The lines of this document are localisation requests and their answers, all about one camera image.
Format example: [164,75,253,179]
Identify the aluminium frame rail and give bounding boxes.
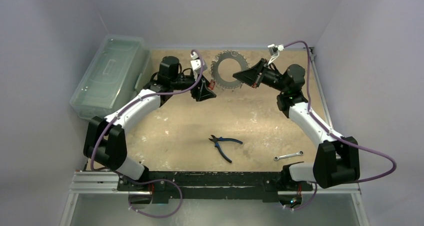
[60,172,369,226]

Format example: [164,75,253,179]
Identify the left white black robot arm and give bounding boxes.
[83,50,216,191]

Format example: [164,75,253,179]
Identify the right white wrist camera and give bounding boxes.
[267,44,285,65]

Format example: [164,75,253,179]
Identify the small silver wrench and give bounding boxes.
[273,151,304,161]

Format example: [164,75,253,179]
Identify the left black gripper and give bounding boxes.
[170,70,216,101]

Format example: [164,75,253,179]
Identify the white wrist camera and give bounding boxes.
[190,51,208,78]
[267,44,285,65]

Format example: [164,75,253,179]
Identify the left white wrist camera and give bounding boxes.
[190,51,208,78]

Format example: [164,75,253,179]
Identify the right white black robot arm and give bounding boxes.
[233,58,360,190]

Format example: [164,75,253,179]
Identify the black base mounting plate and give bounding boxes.
[117,171,313,204]

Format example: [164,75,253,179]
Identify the red key tag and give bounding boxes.
[208,80,216,90]

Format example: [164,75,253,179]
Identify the blue handled pliers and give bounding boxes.
[208,135,244,164]

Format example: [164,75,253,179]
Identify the translucent green plastic box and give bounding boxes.
[70,34,153,120]

